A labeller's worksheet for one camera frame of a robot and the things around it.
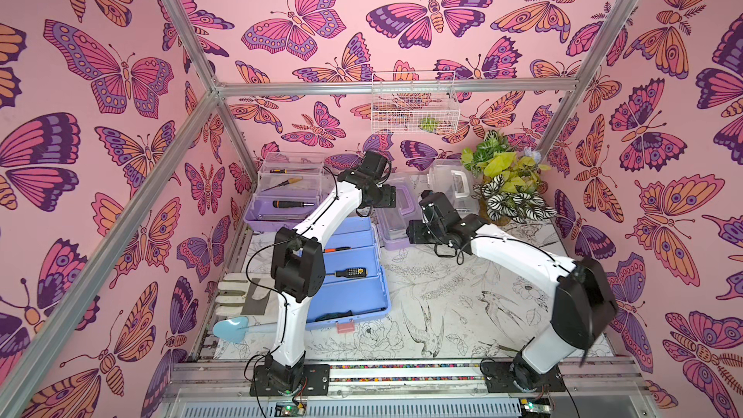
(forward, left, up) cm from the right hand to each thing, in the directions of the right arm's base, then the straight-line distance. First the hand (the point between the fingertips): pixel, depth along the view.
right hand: (416, 227), depth 87 cm
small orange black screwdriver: (-6, +23, -3) cm, 24 cm away
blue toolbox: (-15, +18, -6) cm, 24 cm away
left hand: (+11, +8, 0) cm, 13 cm away
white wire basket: (+36, 0, +19) cm, 41 cm away
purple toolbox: (+26, +47, -12) cm, 55 cm away
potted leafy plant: (+8, -27, +9) cm, 29 cm away
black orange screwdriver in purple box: (+21, +47, -15) cm, 53 cm away
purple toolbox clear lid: (+11, +7, -12) cm, 18 cm away
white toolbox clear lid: (+26, -17, -7) cm, 32 cm away
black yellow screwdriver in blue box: (-12, +16, -5) cm, 21 cm away
